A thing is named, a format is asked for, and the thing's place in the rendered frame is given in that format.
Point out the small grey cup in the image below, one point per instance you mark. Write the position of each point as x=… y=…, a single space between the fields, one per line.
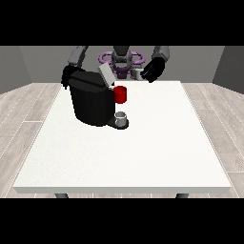
x=121 y=118

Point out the pale grey machine lid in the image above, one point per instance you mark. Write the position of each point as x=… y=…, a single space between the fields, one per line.
x=106 y=75

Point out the red pod holder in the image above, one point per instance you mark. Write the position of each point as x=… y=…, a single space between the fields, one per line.
x=120 y=94

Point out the black coffee machine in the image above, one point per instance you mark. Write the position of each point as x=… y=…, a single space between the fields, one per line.
x=91 y=100

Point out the grey robot trunk purple rings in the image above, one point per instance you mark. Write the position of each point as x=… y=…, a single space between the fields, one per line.
x=120 y=60

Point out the dark table leg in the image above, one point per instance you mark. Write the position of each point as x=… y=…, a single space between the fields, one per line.
x=182 y=195
x=61 y=195

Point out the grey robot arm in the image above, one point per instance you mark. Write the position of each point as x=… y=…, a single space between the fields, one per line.
x=77 y=56
x=161 y=52

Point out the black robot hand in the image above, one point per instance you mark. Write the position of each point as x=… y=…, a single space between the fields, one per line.
x=154 y=70
x=65 y=76

